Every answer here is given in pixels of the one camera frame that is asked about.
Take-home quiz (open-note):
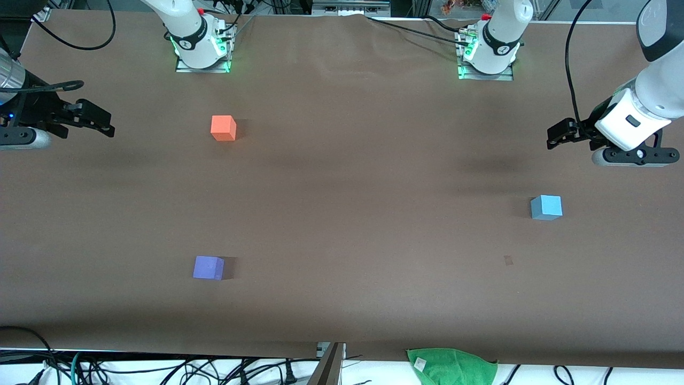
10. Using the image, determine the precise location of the grey cable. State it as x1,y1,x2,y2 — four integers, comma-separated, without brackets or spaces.
227,14,259,44

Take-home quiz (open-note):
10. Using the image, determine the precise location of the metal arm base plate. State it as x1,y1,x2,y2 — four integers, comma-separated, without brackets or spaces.
457,27,515,81
175,21,236,73

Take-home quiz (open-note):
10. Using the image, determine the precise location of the brown table cover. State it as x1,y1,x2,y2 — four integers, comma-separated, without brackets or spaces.
0,8,684,369

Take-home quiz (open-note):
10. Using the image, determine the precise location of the aluminium frame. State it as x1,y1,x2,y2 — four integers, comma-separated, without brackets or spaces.
312,0,392,18

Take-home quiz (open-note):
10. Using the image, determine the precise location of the light blue foam block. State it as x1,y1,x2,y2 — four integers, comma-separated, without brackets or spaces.
530,195,563,221

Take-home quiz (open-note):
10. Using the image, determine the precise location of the metal post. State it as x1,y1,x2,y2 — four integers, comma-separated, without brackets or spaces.
307,342,346,385

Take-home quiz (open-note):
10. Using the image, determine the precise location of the black base cable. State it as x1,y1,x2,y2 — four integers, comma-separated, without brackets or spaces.
366,15,468,41
421,15,473,33

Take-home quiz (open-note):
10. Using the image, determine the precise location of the purple foam block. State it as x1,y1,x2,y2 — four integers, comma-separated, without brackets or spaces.
192,256,225,281

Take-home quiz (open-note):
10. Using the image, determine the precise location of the green cloth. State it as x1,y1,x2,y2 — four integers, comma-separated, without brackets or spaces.
406,348,499,385

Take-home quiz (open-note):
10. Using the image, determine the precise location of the orange foam block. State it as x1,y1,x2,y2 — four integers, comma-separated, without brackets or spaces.
211,115,237,142

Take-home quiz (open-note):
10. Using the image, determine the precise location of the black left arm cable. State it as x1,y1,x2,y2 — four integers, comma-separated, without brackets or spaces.
564,0,595,129

